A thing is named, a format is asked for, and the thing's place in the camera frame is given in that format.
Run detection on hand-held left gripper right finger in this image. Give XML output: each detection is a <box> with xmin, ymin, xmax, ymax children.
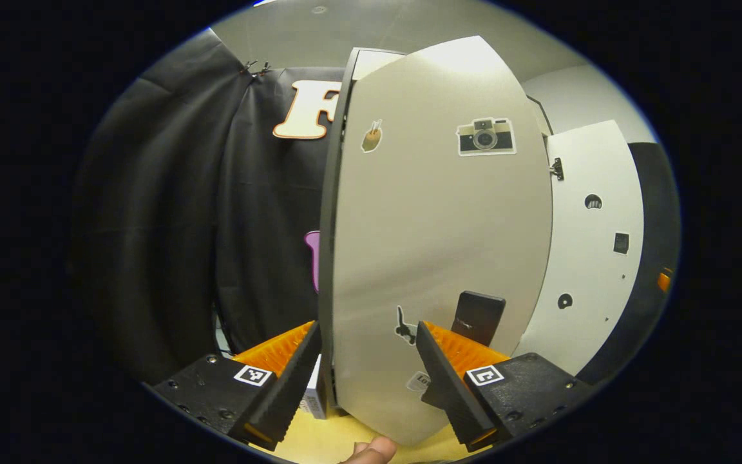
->
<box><xmin>415</xmin><ymin>320</ymin><xmax>594</xmax><ymax>453</ymax></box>

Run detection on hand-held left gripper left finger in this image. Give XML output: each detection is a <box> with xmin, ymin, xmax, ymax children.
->
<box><xmin>152</xmin><ymin>320</ymin><xmax>323</xmax><ymax>452</ymax></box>

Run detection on grey and white cabinet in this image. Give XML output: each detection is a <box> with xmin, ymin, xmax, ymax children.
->
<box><xmin>317</xmin><ymin>46</ymin><xmax>555</xmax><ymax>413</ymax></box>

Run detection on white cabinet door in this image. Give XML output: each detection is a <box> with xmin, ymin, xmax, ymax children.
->
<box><xmin>513</xmin><ymin>119</ymin><xmax>644</xmax><ymax>378</ymax></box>

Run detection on small white box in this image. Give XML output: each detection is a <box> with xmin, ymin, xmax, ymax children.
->
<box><xmin>300</xmin><ymin>354</ymin><xmax>328</xmax><ymax>420</ymax></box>

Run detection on black backdrop cloth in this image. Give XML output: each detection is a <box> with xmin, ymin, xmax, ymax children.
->
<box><xmin>574</xmin><ymin>142</ymin><xmax>681</xmax><ymax>387</ymax></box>
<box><xmin>71</xmin><ymin>29</ymin><xmax>346</xmax><ymax>387</ymax></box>

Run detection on black door handle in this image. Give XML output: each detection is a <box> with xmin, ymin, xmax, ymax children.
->
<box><xmin>450</xmin><ymin>291</ymin><xmax>507</xmax><ymax>347</ymax></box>

